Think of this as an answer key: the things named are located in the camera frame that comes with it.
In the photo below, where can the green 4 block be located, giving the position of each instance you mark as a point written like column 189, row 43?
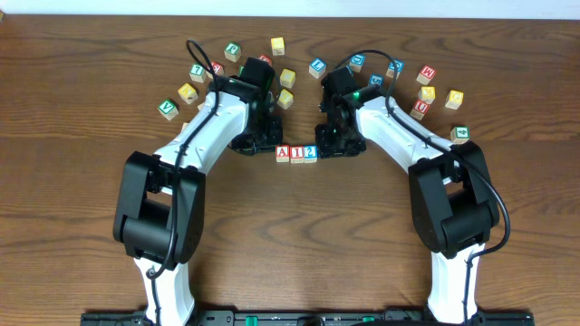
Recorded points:
column 460, row 135

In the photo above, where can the blue 5 block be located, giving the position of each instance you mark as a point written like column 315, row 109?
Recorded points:
column 376, row 79

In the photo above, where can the red M block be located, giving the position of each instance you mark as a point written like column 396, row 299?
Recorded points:
column 425, row 75

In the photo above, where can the red A block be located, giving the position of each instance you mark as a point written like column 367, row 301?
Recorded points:
column 282, row 153

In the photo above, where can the yellow k block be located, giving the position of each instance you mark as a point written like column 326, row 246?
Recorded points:
column 188, row 93
column 427, row 94

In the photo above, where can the red U block right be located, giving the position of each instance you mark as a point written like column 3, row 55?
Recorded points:
column 419, row 110

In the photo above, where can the blue D block left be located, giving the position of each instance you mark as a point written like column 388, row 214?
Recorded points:
column 356, row 62

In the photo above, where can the red E block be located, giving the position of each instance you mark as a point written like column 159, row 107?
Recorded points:
column 217, row 69

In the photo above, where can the yellow K block left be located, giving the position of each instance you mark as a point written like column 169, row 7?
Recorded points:
column 188, row 93

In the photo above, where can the yellow S block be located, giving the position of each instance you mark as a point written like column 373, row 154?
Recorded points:
column 285, row 99

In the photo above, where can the red I block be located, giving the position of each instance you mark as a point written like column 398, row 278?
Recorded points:
column 297, row 154

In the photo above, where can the blue L block upper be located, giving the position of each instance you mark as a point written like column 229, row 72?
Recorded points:
column 317, row 68

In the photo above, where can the blue 2 block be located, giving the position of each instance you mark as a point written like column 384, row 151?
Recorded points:
column 310, row 154

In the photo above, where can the yellow K block right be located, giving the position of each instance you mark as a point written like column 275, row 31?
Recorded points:
column 427, row 94

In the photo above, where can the yellow C block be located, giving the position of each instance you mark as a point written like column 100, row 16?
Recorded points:
column 287, row 78

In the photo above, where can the blue D block right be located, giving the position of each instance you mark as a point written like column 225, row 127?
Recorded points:
column 395, row 68

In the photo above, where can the blue d block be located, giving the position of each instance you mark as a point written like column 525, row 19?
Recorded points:
column 356, row 62
column 395, row 68

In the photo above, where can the yellow G block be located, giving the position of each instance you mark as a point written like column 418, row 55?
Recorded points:
column 454, row 99

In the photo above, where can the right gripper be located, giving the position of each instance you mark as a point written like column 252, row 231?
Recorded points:
column 326, row 149

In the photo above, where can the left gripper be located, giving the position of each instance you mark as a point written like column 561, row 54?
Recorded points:
column 275, row 138

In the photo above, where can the red u block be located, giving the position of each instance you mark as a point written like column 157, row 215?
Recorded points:
column 266, row 59
column 419, row 110

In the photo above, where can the green 7 block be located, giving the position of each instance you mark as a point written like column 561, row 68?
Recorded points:
column 197, row 73

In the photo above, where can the green J block top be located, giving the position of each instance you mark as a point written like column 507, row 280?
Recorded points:
column 233, row 52

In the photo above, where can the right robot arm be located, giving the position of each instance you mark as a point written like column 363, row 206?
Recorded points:
column 453, row 208

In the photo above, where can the red U block left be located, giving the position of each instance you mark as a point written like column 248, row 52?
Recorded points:
column 266, row 59

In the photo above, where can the yellow block top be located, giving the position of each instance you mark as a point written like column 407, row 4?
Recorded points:
column 278, row 46

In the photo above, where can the green V block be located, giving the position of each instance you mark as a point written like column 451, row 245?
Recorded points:
column 168, row 109

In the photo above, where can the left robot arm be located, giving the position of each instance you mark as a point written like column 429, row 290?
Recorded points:
column 161, row 205

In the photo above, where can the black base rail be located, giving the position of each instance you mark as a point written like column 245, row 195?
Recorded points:
column 229, row 318

